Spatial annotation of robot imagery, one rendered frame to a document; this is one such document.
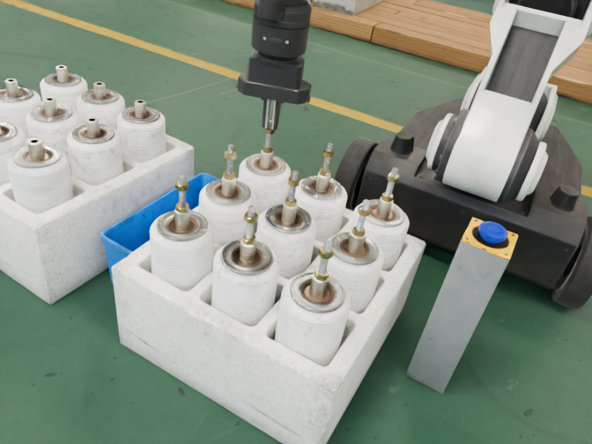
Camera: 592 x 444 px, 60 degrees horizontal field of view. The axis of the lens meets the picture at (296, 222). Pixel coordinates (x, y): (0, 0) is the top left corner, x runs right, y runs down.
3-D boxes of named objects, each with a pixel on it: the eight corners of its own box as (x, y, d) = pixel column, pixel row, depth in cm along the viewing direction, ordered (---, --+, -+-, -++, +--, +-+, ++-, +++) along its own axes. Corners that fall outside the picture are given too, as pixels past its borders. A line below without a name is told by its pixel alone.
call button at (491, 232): (478, 227, 76) (484, 217, 75) (505, 238, 75) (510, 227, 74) (472, 240, 74) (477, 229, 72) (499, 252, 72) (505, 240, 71)
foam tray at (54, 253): (82, 154, 136) (73, 90, 125) (194, 213, 121) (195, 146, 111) (-72, 219, 108) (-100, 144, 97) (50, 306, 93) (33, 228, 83)
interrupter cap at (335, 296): (305, 268, 73) (306, 264, 73) (352, 290, 71) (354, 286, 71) (279, 299, 68) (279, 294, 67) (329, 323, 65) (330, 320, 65)
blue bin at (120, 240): (202, 213, 122) (203, 170, 115) (239, 232, 118) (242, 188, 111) (102, 281, 100) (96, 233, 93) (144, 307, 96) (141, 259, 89)
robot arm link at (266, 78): (230, 97, 83) (234, 21, 76) (243, 77, 90) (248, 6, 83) (307, 111, 82) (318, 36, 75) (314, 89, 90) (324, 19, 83)
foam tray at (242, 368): (245, 234, 118) (251, 167, 107) (403, 309, 105) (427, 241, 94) (119, 343, 89) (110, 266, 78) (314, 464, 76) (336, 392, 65)
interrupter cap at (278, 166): (246, 154, 97) (246, 151, 97) (284, 158, 98) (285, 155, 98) (244, 175, 91) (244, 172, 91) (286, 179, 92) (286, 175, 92)
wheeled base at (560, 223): (413, 127, 171) (443, 25, 151) (575, 180, 155) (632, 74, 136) (339, 218, 123) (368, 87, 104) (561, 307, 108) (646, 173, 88)
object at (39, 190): (58, 218, 103) (43, 137, 92) (91, 238, 99) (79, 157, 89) (14, 240, 96) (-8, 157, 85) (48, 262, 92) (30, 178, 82)
